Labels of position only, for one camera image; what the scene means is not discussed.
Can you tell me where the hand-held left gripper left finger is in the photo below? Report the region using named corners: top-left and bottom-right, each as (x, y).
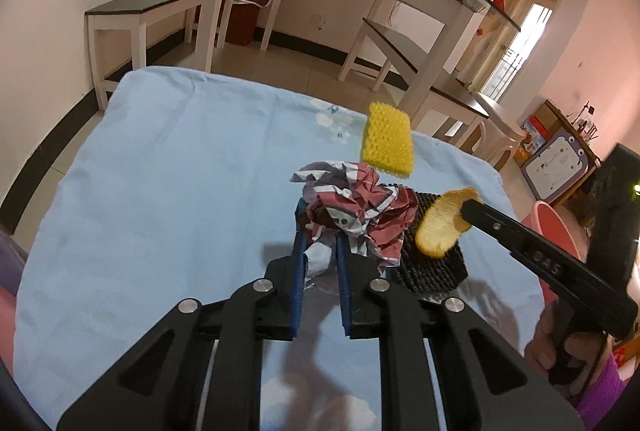
top-left (56, 198), bottom-right (307, 431)

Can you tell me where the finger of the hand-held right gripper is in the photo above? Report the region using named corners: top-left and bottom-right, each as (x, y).
top-left (460, 198), bottom-right (626, 339)

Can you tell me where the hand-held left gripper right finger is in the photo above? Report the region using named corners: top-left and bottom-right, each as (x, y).
top-left (336, 231), bottom-right (586, 431)

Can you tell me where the pink plastic bucket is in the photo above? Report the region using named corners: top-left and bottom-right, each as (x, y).
top-left (520, 200), bottom-right (583, 307)

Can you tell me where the red white wrapper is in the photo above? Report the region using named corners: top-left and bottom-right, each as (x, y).
top-left (290, 160), bottom-right (418, 294)

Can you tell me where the yellow sponge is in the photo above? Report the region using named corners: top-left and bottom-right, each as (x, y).
top-left (360, 101), bottom-right (416, 178)

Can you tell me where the person's right forearm purple sleeve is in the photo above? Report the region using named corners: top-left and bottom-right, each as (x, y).
top-left (570, 351), bottom-right (631, 427)

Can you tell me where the person's right hand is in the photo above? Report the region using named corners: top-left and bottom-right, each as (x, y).
top-left (522, 306), bottom-right (615, 393)

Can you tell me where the purple framed drawing board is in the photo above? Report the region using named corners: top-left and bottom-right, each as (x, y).
top-left (520, 128), bottom-right (598, 207)

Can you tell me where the black woven mat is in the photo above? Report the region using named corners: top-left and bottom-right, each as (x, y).
top-left (390, 184), bottom-right (470, 296)

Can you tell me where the colourful cardboard box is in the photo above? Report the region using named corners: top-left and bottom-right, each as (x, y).
top-left (512, 116), bottom-right (546, 167)

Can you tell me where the beige plastic stool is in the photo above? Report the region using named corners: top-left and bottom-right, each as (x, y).
top-left (460, 94), bottom-right (526, 172)

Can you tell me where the light blue table cloth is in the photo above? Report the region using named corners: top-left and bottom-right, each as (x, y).
top-left (10, 66), bottom-right (553, 431)

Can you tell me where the white door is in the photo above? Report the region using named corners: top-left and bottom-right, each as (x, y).
top-left (480, 0), bottom-right (558, 102)

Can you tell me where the black top white bench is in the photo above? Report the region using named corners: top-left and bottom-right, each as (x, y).
top-left (84, 0), bottom-right (238, 112)
top-left (339, 17), bottom-right (491, 142)

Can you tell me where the red paper bag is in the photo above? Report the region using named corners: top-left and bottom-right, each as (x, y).
top-left (200, 0), bottom-right (291, 47)

